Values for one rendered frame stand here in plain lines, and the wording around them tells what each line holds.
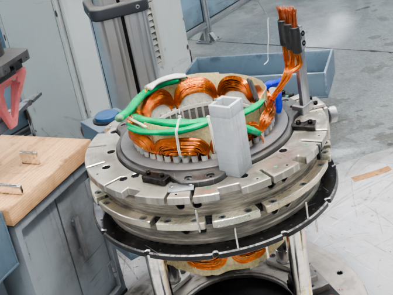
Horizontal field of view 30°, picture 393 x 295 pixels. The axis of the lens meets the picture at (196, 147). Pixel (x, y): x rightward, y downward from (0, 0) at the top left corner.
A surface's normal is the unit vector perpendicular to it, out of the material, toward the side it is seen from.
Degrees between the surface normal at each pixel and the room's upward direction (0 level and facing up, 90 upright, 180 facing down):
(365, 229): 0
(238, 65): 90
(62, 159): 0
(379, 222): 0
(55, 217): 90
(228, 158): 90
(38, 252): 90
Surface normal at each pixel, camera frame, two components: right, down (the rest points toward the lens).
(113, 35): 0.30, 0.38
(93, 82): 0.81, 0.13
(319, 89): -0.27, 0.47
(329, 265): -0.17, -0.88
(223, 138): -0.57, 0.45
